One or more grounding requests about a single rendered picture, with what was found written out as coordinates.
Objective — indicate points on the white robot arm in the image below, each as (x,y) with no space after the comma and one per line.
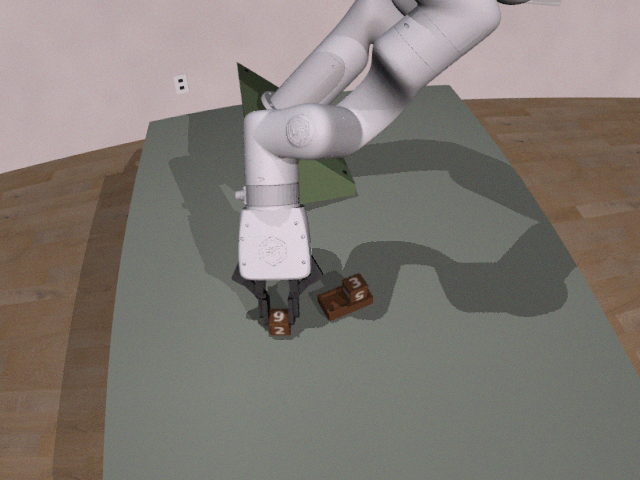
(410,54)

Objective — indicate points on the brown wooden tray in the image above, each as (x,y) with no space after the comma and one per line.
(334,303)

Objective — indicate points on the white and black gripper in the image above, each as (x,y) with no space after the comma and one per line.
(272,247)

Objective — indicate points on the brown wooden number cube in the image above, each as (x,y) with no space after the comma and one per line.
(279,322)
(354,288)

